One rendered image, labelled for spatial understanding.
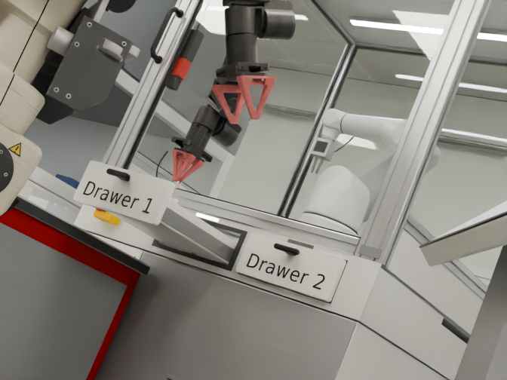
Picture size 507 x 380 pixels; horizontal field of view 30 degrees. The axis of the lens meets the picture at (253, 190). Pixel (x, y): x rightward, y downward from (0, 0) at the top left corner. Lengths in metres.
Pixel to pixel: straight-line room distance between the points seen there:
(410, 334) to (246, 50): 1.04
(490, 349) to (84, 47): 0.89
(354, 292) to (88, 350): 0.73
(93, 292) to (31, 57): 0.89
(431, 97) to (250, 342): 0.75
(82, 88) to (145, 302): 1.00
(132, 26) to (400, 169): 1.36
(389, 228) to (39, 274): 0.85
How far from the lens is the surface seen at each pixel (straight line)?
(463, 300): 2.71
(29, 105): 1.71
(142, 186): 2.27
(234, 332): 2.40
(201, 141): 2.36
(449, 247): 1.84
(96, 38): 1.73
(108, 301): 2.54
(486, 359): 1.71
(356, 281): 2.27
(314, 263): 2.31
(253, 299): 2.39
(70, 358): 2.51
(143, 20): 3.40
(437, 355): 2.65
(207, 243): 2.39
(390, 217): 2.29
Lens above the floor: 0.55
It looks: 11 degrees up
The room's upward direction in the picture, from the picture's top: 23 degrees clockwise
